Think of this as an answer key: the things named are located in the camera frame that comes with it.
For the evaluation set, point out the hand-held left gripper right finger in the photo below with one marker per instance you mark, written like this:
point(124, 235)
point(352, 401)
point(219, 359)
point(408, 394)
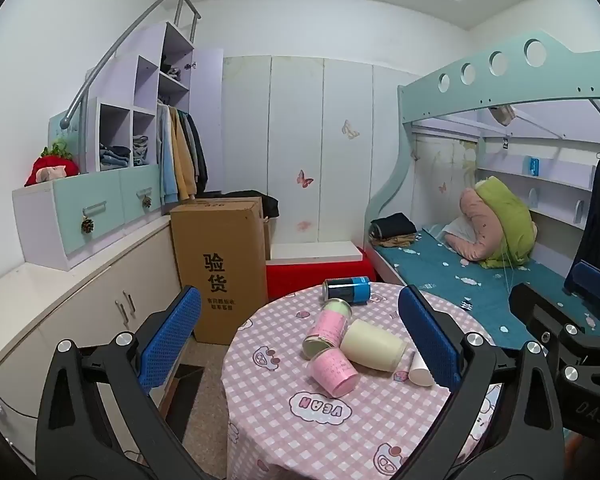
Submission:
point(427, 340)

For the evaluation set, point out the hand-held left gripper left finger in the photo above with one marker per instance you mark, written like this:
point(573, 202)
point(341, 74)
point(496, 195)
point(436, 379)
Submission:
point(172, 340)

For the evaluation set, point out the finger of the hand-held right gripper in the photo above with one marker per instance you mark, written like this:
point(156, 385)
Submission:
point(590, 276)
point(532, 307)

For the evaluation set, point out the cream cup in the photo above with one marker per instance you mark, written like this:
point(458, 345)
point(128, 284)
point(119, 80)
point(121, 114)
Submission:
point(372, 346)

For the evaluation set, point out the pink cup green rim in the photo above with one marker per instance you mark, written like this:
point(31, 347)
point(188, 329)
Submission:
point(327, 327)

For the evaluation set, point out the white paper cup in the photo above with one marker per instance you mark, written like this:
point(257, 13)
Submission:
point(420, 372)

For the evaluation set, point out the teal printed bed sheet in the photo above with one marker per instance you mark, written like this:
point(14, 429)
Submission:
point(430, 270)

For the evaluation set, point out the tall cardboard box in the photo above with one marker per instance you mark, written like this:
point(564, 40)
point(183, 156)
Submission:
point(215, 260)

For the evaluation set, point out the blue can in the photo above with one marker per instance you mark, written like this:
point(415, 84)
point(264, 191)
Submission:
point(347, 291)

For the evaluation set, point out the green blanket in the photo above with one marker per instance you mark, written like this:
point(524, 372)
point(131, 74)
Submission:
point(510, 215)

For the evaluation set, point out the pink pillow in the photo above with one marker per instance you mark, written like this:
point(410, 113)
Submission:
point(475, 220)

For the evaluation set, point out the low white cabinet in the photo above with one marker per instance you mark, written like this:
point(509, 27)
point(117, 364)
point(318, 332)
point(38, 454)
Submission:
point(80, 290)

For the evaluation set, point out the white pillow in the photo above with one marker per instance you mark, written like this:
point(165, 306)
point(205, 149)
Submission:
point(457, 232)

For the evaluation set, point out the folded dark clothes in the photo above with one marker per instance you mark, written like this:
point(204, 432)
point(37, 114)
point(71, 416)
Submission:
point(392, 227)

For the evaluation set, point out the small blue box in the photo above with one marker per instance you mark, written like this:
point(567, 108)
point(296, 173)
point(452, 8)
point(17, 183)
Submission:
point(534, 166)

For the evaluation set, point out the red storage box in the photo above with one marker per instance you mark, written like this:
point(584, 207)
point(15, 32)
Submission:
point(295, 277)

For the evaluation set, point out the round table pink checked cloth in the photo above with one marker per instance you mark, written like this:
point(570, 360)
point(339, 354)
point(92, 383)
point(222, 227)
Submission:
point(280, 435)

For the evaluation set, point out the white board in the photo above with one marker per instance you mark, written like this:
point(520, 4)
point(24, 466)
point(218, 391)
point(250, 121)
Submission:
point(315, 251)

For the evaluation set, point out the black bag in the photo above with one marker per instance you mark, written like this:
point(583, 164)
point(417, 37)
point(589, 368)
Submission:
point(266, 205)

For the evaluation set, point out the light blue hanging shirt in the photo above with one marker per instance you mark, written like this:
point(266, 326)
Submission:
point(166, 160)

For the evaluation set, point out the yellow hanging shirt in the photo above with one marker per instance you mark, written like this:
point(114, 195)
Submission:
point(182, 160)

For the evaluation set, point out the dark hanging jacket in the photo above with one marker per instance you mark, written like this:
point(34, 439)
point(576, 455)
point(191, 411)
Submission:
point(198, 155)

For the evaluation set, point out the folded jeans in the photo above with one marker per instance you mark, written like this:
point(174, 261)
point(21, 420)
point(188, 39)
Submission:
point(114, 156)

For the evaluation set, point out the folded grey clothes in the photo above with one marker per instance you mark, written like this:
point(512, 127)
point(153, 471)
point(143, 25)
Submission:
point(142, 149)

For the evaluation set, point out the pink butterfly sticker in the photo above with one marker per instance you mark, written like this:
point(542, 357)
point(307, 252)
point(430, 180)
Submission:
point(304, 178)

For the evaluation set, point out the red strawberry plush toy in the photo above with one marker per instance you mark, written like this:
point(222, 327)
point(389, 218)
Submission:
point(50, 167)

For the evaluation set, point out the teal bunk bed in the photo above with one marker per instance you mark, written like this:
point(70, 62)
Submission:
point(480, 90)

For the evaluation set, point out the pale butterfly sticker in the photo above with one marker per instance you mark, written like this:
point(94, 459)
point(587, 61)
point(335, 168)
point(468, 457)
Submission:
point(350, 130)

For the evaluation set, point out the white wardrobe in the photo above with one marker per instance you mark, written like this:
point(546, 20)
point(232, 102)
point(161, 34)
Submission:
point(295, 125)

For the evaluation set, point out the purple stair cabinet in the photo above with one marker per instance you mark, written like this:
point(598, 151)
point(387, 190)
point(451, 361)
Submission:
point(145, 75)

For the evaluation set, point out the grey metal handrail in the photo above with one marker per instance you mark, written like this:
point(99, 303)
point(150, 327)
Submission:
point(110, 55)

